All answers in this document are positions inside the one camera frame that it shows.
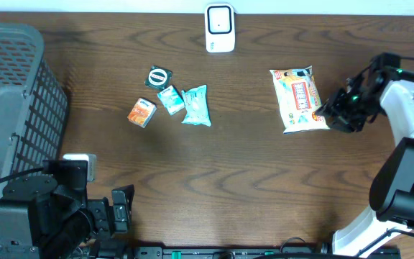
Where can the teal wet wipes pack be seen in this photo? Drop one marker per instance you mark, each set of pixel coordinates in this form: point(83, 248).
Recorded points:
point(196, 106)

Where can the dark grey plastic basket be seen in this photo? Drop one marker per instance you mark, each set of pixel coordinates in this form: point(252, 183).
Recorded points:
point(33, 105)

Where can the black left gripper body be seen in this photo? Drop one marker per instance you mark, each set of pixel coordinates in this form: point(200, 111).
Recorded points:
point(96, 222)

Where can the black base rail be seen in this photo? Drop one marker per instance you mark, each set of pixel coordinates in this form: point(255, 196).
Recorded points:
point(152, 252)

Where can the orange tissue pack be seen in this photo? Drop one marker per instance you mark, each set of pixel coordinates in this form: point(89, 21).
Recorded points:
point(142, 112)

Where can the small teal tissue pack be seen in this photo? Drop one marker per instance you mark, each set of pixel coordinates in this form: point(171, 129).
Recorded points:
point(171, 100)

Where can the dark green round-logo packet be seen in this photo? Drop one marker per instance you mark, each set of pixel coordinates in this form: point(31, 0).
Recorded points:
point(158, 78)

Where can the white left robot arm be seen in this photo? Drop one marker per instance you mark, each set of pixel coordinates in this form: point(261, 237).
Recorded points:
point(46, 213)

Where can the white barcode scanner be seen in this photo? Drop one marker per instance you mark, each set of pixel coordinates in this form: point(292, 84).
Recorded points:
point(219, 28)

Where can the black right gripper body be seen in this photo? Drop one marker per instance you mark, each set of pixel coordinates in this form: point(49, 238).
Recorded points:
point(351, 111)

